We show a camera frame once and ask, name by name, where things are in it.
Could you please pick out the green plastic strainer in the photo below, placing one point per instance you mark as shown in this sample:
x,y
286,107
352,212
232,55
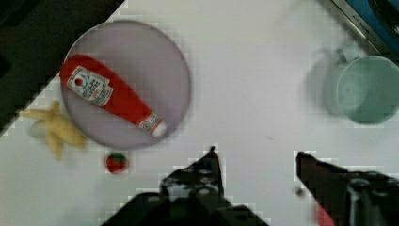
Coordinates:
x,y
348,85

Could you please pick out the peeled toy banana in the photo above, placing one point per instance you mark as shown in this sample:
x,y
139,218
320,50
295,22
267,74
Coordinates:
x,y
58,129

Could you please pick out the grey round plate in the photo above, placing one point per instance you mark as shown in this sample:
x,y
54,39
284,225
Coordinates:
x,y
150,63

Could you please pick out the red toy strawberry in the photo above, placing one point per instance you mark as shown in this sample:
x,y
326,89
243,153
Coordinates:
x,y
116,163

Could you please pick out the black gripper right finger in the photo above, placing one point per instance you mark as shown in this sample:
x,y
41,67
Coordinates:
x,y
350,198

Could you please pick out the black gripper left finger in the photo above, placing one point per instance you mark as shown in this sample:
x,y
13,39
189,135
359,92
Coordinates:
x,y
193,196

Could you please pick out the red ketchup bottle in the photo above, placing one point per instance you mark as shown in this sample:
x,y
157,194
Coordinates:
x,y
94,82

